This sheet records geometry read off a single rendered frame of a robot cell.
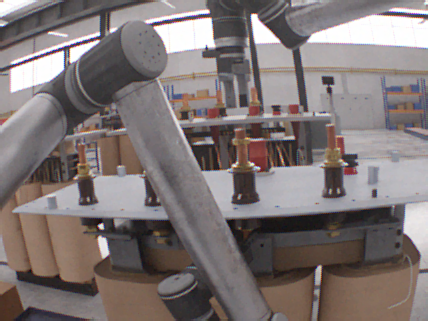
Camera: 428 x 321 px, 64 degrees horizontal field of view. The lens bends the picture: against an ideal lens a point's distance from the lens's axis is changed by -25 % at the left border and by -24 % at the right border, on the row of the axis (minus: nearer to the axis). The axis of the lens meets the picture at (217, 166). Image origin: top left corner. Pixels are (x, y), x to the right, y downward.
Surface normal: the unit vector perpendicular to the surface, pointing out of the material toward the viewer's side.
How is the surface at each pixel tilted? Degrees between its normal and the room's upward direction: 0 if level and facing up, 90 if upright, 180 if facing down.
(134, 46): 75
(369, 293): 90
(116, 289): 90
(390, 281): 90
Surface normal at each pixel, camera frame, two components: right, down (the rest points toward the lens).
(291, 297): 0.23, 0.11
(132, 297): -0.21, 0.15
